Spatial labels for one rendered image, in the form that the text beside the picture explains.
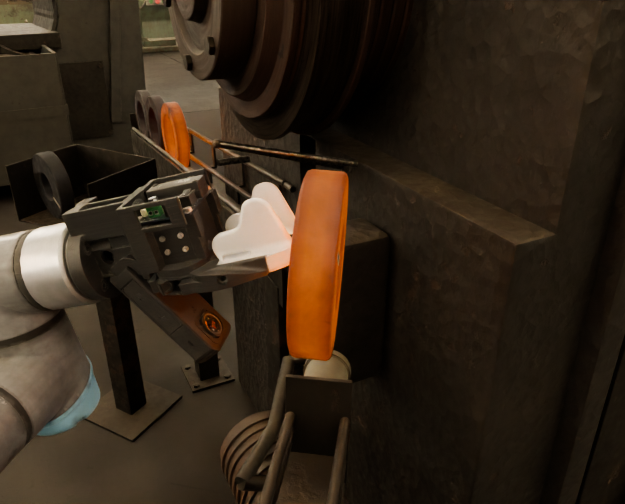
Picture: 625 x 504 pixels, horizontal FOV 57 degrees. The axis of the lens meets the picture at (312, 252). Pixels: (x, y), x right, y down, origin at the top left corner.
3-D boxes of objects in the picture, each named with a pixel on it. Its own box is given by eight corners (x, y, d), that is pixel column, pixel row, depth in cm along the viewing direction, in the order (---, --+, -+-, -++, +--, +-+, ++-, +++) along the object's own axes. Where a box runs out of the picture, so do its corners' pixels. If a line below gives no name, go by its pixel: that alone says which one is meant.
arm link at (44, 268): (46, 326, 50) (92, 280, 57) (92, 319, 49) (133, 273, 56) (6, 249, 47) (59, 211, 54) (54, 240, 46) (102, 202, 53)
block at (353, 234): (361, 347, 95) (367, 213, 84) (388, 374, 89) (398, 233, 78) (303, 365, 91) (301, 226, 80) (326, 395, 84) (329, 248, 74)
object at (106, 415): (118, 370, 178) (76, 143, 146) (185, 398, 167) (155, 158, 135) (65, 411, 162) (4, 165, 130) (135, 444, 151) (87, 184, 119)
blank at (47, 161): (47, 185, 142) (33, 188, 140) (44, 136, 131) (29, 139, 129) (75, 228, 136) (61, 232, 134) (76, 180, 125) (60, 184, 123)
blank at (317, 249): (334, 356, 54) (299, 352, 54) (350, 195, 56) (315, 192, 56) (326, 369, 39) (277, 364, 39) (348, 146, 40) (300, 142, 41)
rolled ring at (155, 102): (155, 97, 163) (166, 96, 165) (142, 94, 179) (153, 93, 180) (164, 161, 169) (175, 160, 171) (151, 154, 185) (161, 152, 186)
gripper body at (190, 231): (183, 197, 42) (44, 226, 45) (219, 297, 46) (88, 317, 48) (213, 165, 49) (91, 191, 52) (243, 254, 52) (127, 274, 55)
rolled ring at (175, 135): (156, 107, 166) (168, 106, 167) (168, 171, 169) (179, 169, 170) (169, 97, 149) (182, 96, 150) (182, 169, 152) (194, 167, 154)
